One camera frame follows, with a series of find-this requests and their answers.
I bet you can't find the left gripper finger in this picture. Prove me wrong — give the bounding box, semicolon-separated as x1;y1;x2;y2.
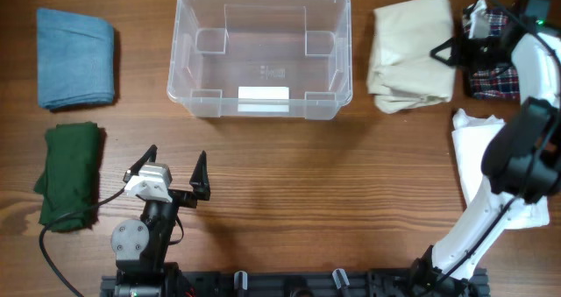
189;151;210;201
123;145;158;182

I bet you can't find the plaid flannel cloth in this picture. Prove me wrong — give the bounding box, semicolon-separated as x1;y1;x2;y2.
464;7;520;101

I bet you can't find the cream cloth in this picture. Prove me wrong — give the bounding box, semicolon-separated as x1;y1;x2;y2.
366;0;456;114

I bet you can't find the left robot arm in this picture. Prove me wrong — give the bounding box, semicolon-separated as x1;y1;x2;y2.
100;145;210;297

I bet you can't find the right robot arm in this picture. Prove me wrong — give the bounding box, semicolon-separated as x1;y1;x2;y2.
391;0;560;296

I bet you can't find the folded white cloth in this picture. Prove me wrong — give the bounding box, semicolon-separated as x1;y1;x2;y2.
451;109;550;230

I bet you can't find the folded dark green cloth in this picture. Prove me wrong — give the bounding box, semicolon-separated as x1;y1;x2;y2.
34;122;101;232

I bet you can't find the folded blue cloth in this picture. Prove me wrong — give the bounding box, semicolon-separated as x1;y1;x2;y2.
36;8;115;110

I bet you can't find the clear plastic storage bin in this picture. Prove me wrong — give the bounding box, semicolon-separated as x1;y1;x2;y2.
167;0;353;120

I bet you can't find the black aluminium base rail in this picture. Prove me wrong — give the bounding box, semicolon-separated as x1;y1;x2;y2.
100;268;490;297

